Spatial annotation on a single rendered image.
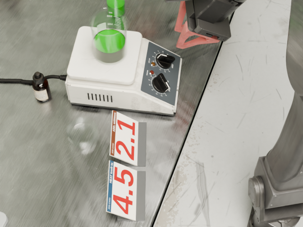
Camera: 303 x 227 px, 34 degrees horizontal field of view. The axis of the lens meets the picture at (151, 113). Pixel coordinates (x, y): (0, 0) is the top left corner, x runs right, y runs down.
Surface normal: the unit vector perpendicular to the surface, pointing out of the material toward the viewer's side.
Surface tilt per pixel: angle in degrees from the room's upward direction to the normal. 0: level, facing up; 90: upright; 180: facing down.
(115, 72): 0
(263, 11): 0
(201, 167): 0
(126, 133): 40
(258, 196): 59
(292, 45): 90
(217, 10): 97
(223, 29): 30
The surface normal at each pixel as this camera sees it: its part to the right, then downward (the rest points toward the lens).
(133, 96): -0.12, 0.83
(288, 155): -0.97, 0.18
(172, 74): 0.51, -0.43
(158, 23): 0.02, -0.56
